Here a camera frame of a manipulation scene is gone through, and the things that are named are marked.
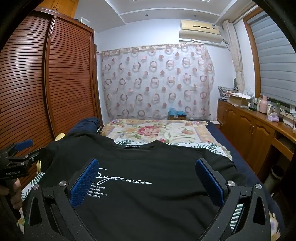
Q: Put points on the group of toiletry bottles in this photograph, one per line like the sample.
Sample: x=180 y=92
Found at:
x=254 y=104

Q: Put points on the black printed t-shirt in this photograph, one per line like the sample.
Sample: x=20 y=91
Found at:
x=143 y=162

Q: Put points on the grey window blind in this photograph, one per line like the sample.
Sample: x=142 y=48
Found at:
x=272 y=58

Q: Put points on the palm leaf print bedsheet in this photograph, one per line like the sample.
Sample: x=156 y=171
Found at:
x=215 y=148

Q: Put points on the dark waste bin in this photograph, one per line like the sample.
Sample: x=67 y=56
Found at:
x=274 y=178

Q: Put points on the wooden sideboard cabinet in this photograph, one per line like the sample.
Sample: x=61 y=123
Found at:
x=245 y=125

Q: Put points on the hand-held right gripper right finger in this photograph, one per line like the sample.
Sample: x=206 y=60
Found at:
x=209 y=183

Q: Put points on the large cardboard box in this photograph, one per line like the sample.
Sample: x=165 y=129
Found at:
x=238 y=100

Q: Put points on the orange wooden upper cabinet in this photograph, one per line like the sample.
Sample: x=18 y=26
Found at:
x=62 y=5

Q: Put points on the navy folded garment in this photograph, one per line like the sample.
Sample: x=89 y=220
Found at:
x=85 y=125

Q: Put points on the yellow soft object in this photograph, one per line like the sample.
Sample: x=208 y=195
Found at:
x=60 y=136

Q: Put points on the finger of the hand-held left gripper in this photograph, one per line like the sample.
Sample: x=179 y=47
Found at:
x=24 y=144
x=34 y=154

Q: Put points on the circle print sheer curtain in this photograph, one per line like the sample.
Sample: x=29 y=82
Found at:
x=150 y=81

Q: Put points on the white storage box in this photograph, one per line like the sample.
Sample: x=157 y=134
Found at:
x=85 y=20

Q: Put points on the pink tissue box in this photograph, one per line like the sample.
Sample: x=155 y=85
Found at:
x=273 y=117

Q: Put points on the patterned pillow stack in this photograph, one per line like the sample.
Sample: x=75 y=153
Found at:
x=225 y=90

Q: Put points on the pink bottle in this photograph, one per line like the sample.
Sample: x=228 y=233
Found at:
x=263 y=106

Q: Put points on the brown louvered wardrobe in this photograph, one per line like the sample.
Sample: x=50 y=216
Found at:
x=69 y=69

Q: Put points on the floral blanket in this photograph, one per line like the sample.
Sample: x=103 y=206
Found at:
x=161 y=132

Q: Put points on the cream tied curtain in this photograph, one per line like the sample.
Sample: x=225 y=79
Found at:
x=238 y=69

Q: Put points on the person's left forearm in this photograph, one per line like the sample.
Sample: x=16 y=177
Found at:
x=9 y=224

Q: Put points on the navy bed cover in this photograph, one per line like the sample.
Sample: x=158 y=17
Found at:
x=238 y=162

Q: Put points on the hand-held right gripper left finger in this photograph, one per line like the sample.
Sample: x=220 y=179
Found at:
x=84 y=183

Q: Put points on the person's left hand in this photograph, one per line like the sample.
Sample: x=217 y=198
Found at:
x=15 y=192

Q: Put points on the beige air conditioner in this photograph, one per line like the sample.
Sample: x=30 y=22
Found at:
x=198 y=29

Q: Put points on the small brown box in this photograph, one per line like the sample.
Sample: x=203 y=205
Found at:
x=177 y=117

